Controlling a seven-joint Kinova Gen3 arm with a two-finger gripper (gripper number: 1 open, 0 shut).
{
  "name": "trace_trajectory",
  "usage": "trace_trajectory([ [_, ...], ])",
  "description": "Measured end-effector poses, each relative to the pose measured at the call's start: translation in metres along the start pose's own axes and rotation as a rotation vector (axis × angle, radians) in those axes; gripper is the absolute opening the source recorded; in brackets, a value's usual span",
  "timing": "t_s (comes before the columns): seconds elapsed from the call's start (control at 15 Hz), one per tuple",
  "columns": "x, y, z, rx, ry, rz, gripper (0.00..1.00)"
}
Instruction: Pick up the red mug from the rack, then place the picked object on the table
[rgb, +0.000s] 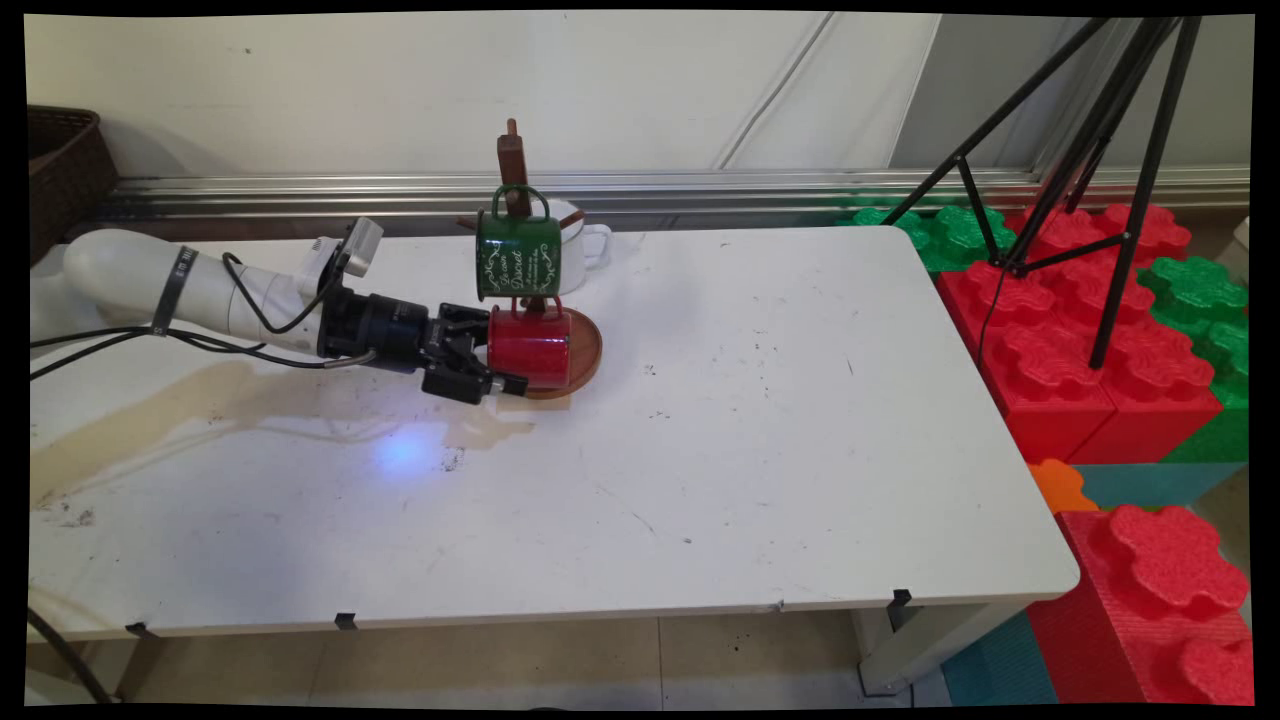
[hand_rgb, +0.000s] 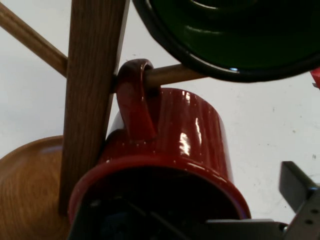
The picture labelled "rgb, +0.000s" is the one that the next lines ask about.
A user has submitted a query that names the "teal foam mat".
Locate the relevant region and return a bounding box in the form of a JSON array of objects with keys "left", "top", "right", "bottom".
[
  {"left": 940, "top": 610, "right": 1059, "bottom": 706},
  {"left": 1072, "top": 462, "right": 1250, "bottom": 512}
]

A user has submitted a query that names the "large red foam block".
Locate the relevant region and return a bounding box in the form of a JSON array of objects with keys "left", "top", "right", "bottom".
[{"left": 935, "top": 203, "right": 1224, "bottom": 467}]

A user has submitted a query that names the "white table leg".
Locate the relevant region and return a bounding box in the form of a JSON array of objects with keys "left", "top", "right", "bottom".
[{"left": 850, "top": 598, "right": 1033, "bottom": 697}]

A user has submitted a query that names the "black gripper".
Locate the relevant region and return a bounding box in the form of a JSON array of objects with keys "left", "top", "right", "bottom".
[{"left": 317, "top": 287, "right": 530, "bottom": 406}]

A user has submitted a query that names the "brown wicker basket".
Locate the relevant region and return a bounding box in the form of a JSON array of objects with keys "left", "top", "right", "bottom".
[{"left": 27, "top": 105, "right": 121, "bottom": 263}]

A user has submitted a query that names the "green foam block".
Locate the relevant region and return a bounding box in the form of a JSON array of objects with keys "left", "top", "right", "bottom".
[
  {"left": 1138, "top": 256, "right": 1251, "bottom": 464},
  {"left": 850, "top": 205, "right": 1017, "bottom": 274}
]

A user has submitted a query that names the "black arm strap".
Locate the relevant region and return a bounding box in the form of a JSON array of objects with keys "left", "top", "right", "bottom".
[{"left": 150, "top": 245, "right": 200, "bottom": 337}]

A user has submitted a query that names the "green enamel mug white print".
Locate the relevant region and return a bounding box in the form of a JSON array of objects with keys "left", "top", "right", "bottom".
[{"left": 476, "top": 184, "right": 564, "bottom": 302}]

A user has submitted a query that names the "red enamel mug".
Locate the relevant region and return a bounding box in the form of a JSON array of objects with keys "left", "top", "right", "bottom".
[{"left": 486, "top": 297, "right": 575, "bottom": 392}]

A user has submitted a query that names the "black tripod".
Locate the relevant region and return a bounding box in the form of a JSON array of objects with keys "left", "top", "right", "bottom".
[{"left": 880, "top": 15, "right": 1206, "bottom": 372}]

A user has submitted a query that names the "brown wooden mug tree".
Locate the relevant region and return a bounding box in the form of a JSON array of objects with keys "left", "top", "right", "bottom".
[{"left": 458, "top": 118, "right": 605, "bottom": 402}]

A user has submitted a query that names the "aluminium wall rail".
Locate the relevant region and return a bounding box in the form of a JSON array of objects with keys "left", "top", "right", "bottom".
[{"left": 100, "top": 167, "right": 1251, "bottom": 217}]

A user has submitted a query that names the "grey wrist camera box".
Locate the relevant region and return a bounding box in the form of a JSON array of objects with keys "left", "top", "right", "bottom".
[{"left": 298, "top": 217, "right": 385, "bottom": 293}]

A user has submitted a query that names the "white wall cable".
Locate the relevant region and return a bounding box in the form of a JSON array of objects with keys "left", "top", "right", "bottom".
[{"left": 714, "top": 12, "right": 837, "bottom": 170}]

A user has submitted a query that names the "orange foam piece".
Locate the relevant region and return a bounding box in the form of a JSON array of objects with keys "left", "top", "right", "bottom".
[{"left": 1028, "top": 459, "right": 1100, "bottom": 516}]

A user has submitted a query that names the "black floor cable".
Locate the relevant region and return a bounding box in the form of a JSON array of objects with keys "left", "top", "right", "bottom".
[{"left": 27, "top": 608, "right": 113, "bottom": 705}]

